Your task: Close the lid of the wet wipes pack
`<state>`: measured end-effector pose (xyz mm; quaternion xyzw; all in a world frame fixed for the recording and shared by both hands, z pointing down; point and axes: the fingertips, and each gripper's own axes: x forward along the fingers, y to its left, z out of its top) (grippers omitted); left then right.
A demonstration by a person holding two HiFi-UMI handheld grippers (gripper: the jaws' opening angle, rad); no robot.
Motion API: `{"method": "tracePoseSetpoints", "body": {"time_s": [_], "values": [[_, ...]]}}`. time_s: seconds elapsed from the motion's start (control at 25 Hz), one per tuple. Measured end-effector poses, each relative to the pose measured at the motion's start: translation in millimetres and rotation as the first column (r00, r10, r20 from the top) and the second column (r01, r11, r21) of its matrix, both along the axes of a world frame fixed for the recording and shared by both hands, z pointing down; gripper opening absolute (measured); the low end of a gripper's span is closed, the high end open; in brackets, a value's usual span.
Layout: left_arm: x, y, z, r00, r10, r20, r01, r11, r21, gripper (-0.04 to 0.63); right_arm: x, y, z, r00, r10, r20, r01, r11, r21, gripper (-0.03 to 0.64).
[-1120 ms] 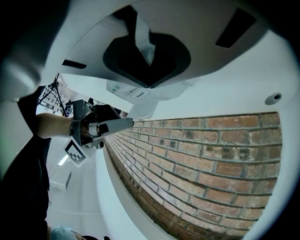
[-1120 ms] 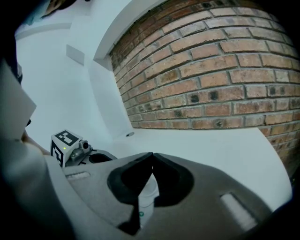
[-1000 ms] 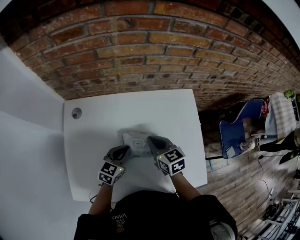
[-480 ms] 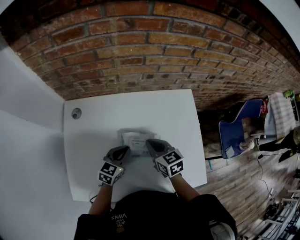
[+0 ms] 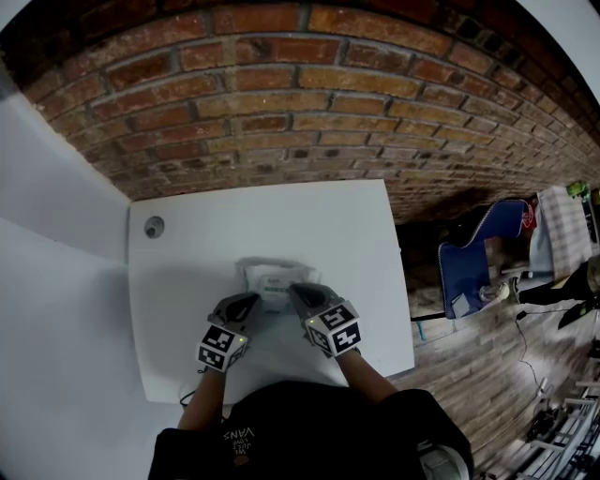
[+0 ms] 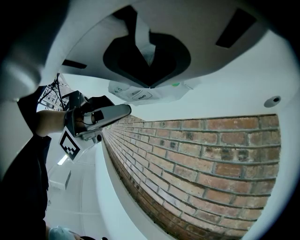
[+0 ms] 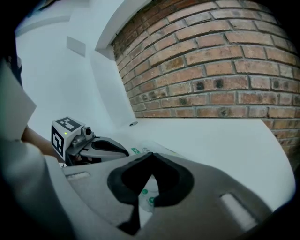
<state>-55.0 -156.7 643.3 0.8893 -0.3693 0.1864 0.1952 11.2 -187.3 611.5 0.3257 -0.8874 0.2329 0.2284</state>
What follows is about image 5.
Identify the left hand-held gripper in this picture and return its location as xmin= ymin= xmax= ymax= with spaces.
xmin=195 ymin=292 xmax=263 ymax=374

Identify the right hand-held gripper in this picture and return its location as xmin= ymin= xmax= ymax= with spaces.
xmin=287 ymin=281 xmax=363 ymax=359

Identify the white wet wipes pack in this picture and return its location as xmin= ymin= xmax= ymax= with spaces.
xmin=233 ymin=256 xmax=324 ymax=315

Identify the person's right forearm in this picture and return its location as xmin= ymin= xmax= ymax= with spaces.
xmin=335 ymin=349 xmax=399 ymax=404

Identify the person's left forearm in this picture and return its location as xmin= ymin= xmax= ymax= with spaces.
xmin=176 ymin=367 xmax=226 ymax=430

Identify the person's black shirt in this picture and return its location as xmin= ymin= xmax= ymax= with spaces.
xmin=147 ymin=380 xmax=474 ymax=480

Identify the blue chair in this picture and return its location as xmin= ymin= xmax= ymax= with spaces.
xmin=410 ymin=199 xmax=531 ymax=324

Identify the beige bottle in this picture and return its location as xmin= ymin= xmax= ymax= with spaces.
xmin=478 ymin=282 xmax=511 ymax=302

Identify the pale blue cloth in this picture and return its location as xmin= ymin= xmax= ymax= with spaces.
xmin=529 ymin=224 xmax=557 ymax=278

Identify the red bag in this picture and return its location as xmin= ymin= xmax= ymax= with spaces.
xmin=522 ymin=199 xmax=540 ymax=231

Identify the checkered cloth covered table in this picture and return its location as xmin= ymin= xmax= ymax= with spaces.
xmin=536 ymin=186 xmax=593 ymax=282

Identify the grey metal rack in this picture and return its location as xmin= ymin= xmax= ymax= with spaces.
xmin=515 ymin=374 xmax=600 ymax=480

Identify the grey shoulder strap pad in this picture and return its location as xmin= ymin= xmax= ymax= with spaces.
xmin=416 ymin=440 xmax=470 ymax=480

